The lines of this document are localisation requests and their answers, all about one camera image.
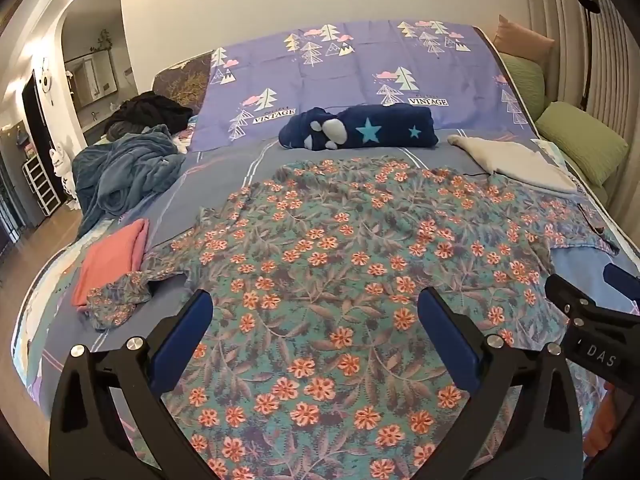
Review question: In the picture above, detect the floral teal orange garment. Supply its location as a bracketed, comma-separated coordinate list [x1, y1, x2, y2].
[86, 156, 618, 480]

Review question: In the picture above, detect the black clothes pile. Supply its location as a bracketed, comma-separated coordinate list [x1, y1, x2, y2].
[104, 91, 193, 140]

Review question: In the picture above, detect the grey-blue bed sheet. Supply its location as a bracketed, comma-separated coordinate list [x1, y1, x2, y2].
[12, 129, 640, 466]

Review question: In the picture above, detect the pink folded garment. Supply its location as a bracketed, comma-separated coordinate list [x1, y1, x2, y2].
[72, 219, 150, 309]

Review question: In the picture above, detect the green cushion near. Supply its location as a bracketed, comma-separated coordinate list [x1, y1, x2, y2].
[536, 102, 628, 185]

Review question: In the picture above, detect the green cushion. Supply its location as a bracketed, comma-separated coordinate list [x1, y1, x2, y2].
[536, 102, 628, 185]
[500, 53, 547, 122]

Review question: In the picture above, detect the cream folded garment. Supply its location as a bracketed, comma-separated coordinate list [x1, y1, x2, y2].
[447, 134, 577, 194]

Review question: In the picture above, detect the white shelf rack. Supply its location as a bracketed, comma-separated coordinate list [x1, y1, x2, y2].
[22, 154, 62, 217]

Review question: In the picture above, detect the blue-grey crumpled blanket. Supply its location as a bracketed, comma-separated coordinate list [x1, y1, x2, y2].
[72, 125, 186, 237]

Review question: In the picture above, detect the green cushion far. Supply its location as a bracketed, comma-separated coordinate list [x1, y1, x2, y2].
[500, 53, 547, 122]

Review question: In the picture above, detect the navy star fleece garment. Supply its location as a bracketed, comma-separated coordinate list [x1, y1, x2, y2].
[279, 103, 438, 151]

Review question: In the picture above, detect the peach cushion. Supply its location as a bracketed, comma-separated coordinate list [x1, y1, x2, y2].
[492, 14, 555, 68]

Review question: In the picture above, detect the black floor lamp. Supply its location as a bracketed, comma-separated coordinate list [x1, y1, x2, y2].
[577, 0, 601, 110]

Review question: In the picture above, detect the dark patterned pillow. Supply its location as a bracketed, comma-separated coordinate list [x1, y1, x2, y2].
[152, 51, 212, 115]

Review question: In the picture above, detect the purple tree-print quilt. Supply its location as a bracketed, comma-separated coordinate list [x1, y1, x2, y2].
[191, 18, 537, 152]

